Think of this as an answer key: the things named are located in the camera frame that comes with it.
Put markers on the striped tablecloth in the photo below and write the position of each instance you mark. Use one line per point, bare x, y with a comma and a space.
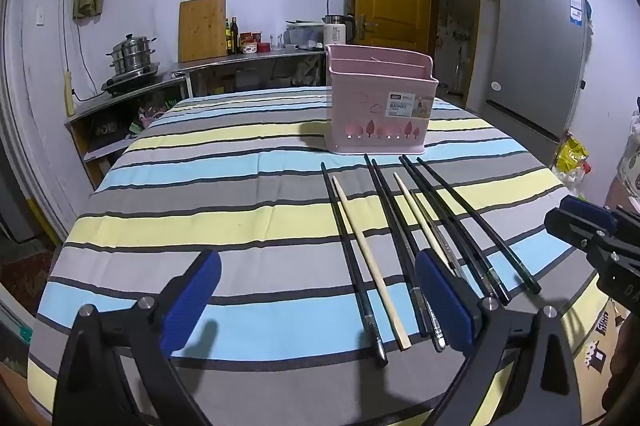
210, 206

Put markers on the pink plastic utensil basket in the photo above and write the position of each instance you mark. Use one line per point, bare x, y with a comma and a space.
370, 106

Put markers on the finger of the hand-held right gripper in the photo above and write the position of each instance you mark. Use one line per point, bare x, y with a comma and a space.
572, 226
587, 210

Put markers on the translucent plastic storage box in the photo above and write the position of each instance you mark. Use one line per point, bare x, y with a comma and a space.
302, 35

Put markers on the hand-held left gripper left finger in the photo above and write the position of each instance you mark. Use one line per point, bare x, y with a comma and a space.
192, 301

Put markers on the dark oil bottle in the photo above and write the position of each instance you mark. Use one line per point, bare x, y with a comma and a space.
234, 37

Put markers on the black gas stove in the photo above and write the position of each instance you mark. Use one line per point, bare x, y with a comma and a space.
131, 78

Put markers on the wooden cutting board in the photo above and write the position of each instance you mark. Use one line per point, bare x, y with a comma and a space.
202, 28

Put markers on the red lidded food container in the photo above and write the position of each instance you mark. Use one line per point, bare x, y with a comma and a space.
250, 38

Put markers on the grey refrigerator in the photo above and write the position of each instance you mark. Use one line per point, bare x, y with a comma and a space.
535, 56

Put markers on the white wall switch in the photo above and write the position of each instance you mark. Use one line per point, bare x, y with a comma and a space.
40, 16

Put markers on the steel kitchen counter shelf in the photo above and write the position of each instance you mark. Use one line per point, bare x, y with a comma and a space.
240, 58

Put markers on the wooden chopstick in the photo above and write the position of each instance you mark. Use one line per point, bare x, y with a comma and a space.
367, 256
419, 211

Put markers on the pineapple print bag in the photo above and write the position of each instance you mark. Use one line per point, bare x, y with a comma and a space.
629, 166

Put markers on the wooden stove cabinet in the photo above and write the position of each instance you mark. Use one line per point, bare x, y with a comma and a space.
100, 106

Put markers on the yellow oil bottle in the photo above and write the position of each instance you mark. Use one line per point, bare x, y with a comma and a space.
228, 38

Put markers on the cartoon printed table cover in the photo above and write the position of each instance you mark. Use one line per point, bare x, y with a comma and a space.
597, 341

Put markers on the clear drinking glass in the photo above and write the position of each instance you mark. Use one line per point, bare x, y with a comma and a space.
276, 42

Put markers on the steel steamer pot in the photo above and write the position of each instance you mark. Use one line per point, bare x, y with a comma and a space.
131, 53

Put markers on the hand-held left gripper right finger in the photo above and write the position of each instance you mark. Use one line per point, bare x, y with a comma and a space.
447, 301

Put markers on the small red container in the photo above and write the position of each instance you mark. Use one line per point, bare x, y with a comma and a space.
264, 47

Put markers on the yellow snack bags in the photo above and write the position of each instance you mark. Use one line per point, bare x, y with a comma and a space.
570, 156

